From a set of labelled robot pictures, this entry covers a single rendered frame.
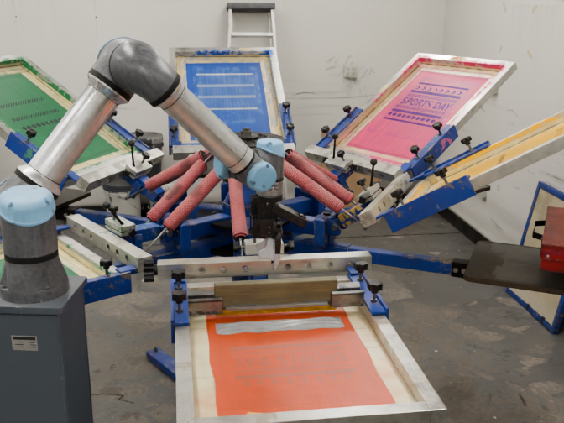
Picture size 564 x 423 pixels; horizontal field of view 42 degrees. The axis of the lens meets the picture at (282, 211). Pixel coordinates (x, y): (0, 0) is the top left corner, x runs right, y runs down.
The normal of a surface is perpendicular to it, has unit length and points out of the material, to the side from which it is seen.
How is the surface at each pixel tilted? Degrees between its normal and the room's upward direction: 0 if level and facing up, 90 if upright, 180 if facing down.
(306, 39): 90
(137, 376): 0
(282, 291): 90
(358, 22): 90
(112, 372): 0
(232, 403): 0
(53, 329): 90
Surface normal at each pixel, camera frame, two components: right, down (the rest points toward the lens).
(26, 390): -0.06, 0.29
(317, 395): 0.01, -0.96
